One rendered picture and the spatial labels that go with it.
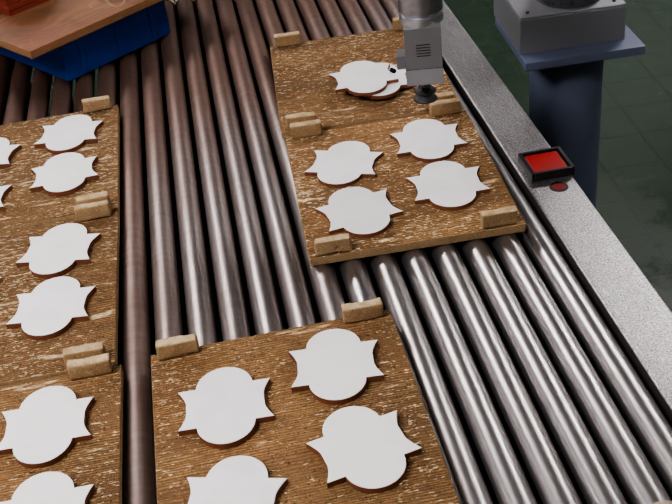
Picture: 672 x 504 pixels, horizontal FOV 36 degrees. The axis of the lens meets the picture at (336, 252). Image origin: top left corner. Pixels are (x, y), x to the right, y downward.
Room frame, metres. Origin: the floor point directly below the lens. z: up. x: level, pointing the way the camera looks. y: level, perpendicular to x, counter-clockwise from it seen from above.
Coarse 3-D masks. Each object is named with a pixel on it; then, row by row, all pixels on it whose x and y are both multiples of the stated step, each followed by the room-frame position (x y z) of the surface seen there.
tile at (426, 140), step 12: (420, 120) 1.70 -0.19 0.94; (432, 120) 1.70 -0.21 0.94; (408, 132) 1.66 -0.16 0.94; (420, 132) 1.66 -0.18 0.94; (432, 132) 1.65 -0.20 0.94; (444, 132) 1.64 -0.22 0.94; (408, 144) 1.62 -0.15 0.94; (420, 144) 1.61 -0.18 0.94; (432, 144) 1.61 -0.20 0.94; (444, 144) 1.60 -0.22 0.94; (456, 144) 1.60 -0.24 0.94; (420, 156) 1.57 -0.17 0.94; (432, 156) 1.56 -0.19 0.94; (444, 156) 1.56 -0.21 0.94
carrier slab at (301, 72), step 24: (288, 48) 2.12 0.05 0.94; (312, 48) 2.11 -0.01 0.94; (336, 48) 2.09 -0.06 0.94; (360, 48) 2.07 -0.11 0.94; (384, 48) 2.06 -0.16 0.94; (288, 72) 2.00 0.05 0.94; (312, 72) 1.98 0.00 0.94; (336, 72) 1.97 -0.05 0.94; (288, 96) 1.89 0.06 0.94; (312, 96) 1.87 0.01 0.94; (336, 96) 1.86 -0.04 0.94; (360, 96) 1.85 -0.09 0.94; (408, 96) 1.82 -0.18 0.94; (456, 96) 1.80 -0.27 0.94; (336, 120) 1.76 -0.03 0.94; (360, 120) 1.75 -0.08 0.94; (384, 120) 1.75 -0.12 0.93
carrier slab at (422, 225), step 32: (352, 128) 1.72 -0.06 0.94; (384, 128) 1.70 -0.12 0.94; (384, 160) 1.59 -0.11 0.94; (416, 160) 1.57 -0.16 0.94; (448, 160) 1.56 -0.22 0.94; (480, 160) 1.54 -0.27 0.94; (320, 192) 1.51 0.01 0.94; (416, 192) 1.47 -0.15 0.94; (320, 224) 1.41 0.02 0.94; (416, 224) 1.37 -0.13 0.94; (448, 224) 1.36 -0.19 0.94; (480, 224) 1.35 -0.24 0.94; (512, 224) 1.34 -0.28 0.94; (320, 256) 1.32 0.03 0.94; (352, 256) 1.32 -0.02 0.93
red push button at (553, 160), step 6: (528, 156) 1.55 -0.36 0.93; (534, 156) 1.55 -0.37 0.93; (540, 156) 1.54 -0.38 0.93; (546, 156) 1.54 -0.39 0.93; (552, 156) 1.54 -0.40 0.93; (558, 156) 1.54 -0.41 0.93; (528, 162) 1.53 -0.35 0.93; (534, 162) 1.53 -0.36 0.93; (540, 162) 1.52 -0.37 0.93; (546, 162) 1.52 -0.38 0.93; (552, 162) 1.52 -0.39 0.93; (558, 162) 1.52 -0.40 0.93; (564, 162) 1.51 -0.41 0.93; (534, 168) 1.51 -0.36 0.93; (540, 168) 1.50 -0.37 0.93; (546, 168) 1.50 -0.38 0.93; (552, 168) 1.50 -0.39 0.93
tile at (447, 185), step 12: (432, 168) 1.52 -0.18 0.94; (444, 168) 1.52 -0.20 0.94; (456, 168) 1.51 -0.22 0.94; (468, 168) 1.51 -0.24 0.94; (408, 180) 1.50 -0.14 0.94; (420, 180) 1.49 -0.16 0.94; (432, 180) 1.48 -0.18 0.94; (444, 180) 1.48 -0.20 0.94; (456, 180) 1.48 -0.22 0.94; (468, 180) 1.47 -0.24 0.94; (420, 192) 1.45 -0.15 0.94; (432, 192) 1.45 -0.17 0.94; (444, 192) 1.44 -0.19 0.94; (456, 192) 1.44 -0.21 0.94; (468, 192) 1.43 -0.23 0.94; (480, 192) 1.44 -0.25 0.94; (432, 204) 1.42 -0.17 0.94; (444, 204) 1.41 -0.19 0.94; (456, 204) 1.40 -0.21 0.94; (468, 204) 1.40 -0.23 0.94
